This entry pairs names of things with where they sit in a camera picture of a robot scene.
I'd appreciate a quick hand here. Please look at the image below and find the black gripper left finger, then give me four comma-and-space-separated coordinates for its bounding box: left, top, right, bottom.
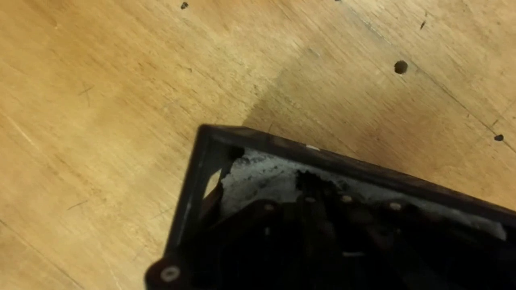
145, 175, 345, 290

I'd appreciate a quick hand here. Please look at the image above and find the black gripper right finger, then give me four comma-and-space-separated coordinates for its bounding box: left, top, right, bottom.
321, 190, 516, 290

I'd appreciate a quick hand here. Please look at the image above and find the white towel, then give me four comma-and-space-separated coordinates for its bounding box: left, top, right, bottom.
221, 149, 508, 240

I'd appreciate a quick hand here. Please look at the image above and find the black perforated box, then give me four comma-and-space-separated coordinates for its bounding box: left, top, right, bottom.
160, 122, 516, 270

